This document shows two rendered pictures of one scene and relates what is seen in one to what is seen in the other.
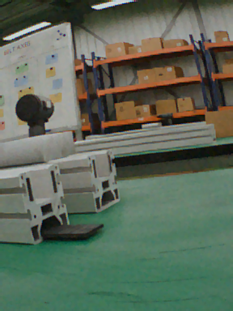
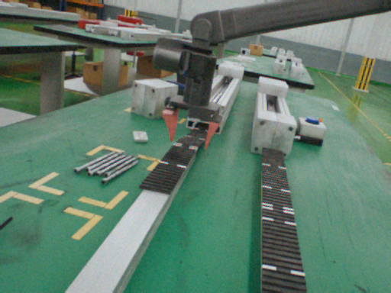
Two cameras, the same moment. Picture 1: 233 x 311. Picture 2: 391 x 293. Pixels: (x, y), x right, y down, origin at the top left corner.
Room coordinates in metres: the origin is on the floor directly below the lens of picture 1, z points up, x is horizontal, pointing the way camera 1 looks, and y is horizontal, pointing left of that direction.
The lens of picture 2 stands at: (1.18, 1.58, 1.06)
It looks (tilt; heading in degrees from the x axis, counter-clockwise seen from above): 17 degrees down; 249
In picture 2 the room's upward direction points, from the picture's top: 11 degrees clockwise
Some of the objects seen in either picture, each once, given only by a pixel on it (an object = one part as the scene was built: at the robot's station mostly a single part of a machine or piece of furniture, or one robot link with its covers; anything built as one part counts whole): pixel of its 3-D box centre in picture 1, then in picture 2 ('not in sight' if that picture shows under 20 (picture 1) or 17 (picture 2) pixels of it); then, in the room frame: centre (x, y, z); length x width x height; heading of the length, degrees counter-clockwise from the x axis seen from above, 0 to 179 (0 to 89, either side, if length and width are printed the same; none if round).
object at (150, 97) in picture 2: not in sight; (157, 99); (1.11, 0.65, 0.83); 0.11 x 0.10 x 0.10; 138
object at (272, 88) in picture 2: not in sight; (271, 89); (0.66, 0.46, 0.87); 0.16 x 0.11 x 0.07; 69
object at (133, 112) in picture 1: (157, 95); not in sight; (10.71, -1.18, 1.58); 2.83 x 0.98 x 3.15; 64
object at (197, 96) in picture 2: not in sight; (197, 94); (1.05, 0.94, 0.92); 0.10 x 0.07 x 0.07; 159
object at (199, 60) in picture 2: not in sight; (198, 65); (1.05, 0.94, 0.98); 0.07 x 0.06 x 0.07; 153
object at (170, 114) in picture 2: not in sight; (180, 122); (1.07, 0.93, 0.85); 0.07 x 0.07 x 0.09; 69
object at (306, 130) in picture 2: not in sight; (307, 130); (0.65, 0.77, 0.81); 0.10 x 0.08 x 0.06; 159
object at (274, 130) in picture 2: not in sight; (276, 134); (0.81, 0.88, 0.83); 0.12 x 0.09 x 0.10; 159
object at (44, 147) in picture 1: (22, 159); (231, 73); (0.75, 0.16, 0.87); 0.16 x 0.11 x 0.07; 69
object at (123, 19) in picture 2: not in sight; (132, 43); (1.29, -4.55, 0.50); 1.03 x 0.55 x 1.01; 69
